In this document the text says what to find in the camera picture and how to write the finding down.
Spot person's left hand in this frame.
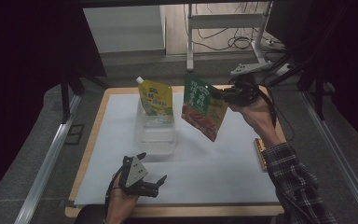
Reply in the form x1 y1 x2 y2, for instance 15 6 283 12
104 172 141 224

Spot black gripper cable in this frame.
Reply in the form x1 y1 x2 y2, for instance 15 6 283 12
255 85 278 129

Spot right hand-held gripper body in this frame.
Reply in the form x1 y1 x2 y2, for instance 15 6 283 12
222 62 274 106

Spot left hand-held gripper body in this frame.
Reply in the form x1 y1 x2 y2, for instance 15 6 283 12
117 154 160 199

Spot green and gold snack packet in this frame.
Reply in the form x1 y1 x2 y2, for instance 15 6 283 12
181 73 229 143

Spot clear plastic container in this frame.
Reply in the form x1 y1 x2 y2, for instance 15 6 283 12
133 97 177 156

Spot black stand legs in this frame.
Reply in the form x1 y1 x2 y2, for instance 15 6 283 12
59 74 110 124

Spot black tripod legs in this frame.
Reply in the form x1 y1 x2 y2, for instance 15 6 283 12
260 54 328 121

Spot person's right hand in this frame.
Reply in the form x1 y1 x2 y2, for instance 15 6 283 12
227 96 277 133

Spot black floor cables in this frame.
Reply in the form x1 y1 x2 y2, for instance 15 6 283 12
195 3 282 52

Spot white table sheet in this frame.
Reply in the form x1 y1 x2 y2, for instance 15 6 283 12
74 91 281 206

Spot aluminium rail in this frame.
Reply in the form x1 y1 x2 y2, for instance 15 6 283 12
13 92 82 224
299 91 358 223

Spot black curtain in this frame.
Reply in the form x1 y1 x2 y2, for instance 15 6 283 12
265 0 358 153
0 0 106 208

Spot white metal stand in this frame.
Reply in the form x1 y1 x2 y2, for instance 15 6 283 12
186 1 274 72

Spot yellow spout pouch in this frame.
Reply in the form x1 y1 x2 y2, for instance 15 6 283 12
135 76 174 118

